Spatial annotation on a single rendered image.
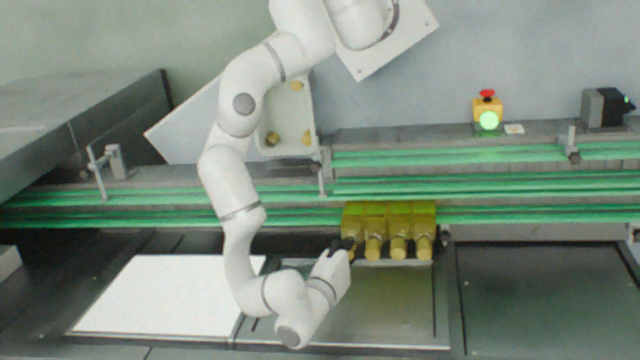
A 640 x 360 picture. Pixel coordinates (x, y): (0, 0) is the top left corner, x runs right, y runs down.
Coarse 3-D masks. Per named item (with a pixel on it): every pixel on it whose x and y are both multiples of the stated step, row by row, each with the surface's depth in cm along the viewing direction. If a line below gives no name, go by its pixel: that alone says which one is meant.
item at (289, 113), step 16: (288, 80) 137; (304, 80) 136; (272, 96) 147; (288, 96) 147; (304, 96) 146; (272, 112) 150; (288, 112) 149; (304, 112) 148; (256, 128) 145; (272, 128) 152; (288, 128) 151; (304, 128) 150; (288, 144) 150
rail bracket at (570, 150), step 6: (570, 126) 119; (570, 132) 119; (558, 138) 127; (564, 138) 126; (570, 138) 120; (558, 144) 127; (564, 144) 122; (570, 144) 120; (564, 150) 121; (570, 150) 119; (576, 150) 120; (570, 156) 117; (576, 156) 116; (570, 162) 118; (576, 162) 117
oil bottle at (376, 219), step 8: (368, 200) 136; (376, 200) 135; (384, 200) 135; (368, 208) 132; (376, 208) 132; (384, 208) 131; (368, 216) 129; (376, 216) 128; (384, 216) 128; (368, 224) 125; (376, 224) 125; (384, 224) 125; (368, 232) 124; (376, 232) 124; (384, 232) 124; (384, 240) 125
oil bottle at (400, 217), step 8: (392, 200) 134; (400, 200) 134; (408, 200) 133; (392, 208) 130; (400, 208) 130; (408, 208) 130; (392, 216) 127; (400, 216) 126; (408, 216) 126; (392, 224) 124; (400, 224) 123; (408, 224) 123; (392, 232) 123; (400, 232) 122; (408, 232) 123; (408, 240) 124
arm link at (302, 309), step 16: (288, 272) 95; (272, 288) 94; (288, 288) 93; (304, 288) 97; (272, 304) 95; (288, 304) 94; (304, 304) 96; (320, 304) 101; (288, 320) 96; (304, 320) 96; (320, 320) 100; (288, 336) 97; (304, 336) 96
